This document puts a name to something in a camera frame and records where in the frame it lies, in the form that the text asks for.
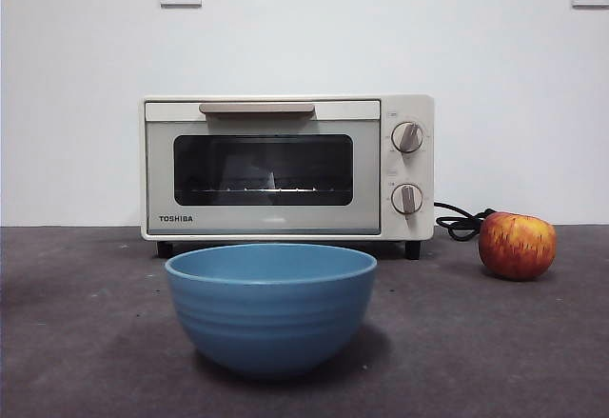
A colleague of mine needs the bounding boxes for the metal wire oven rack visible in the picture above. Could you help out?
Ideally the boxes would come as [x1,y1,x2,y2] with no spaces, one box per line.
[189,184,320,196]

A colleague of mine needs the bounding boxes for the blue ribbed bowl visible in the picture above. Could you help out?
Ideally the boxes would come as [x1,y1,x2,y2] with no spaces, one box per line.
[164,243,379,374]

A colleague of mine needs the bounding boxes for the black oven power cable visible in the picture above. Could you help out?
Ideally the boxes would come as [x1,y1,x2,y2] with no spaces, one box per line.
[432,200,499,242]

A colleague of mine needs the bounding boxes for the red yellow apple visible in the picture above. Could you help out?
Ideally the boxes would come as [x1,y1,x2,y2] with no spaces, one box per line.
[478,212,557,282]

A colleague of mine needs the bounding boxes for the cream Toshiba toaster oven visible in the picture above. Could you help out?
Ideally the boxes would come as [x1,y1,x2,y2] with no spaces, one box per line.
[140,93,435,261]

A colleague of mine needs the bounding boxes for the beige oven knob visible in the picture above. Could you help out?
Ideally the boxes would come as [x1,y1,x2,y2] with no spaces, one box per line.
[390,182,425,215]
[390,121,425,154]

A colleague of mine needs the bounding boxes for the oven door with beige handle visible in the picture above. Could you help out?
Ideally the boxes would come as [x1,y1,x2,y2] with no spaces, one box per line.
[144,99,382,237]

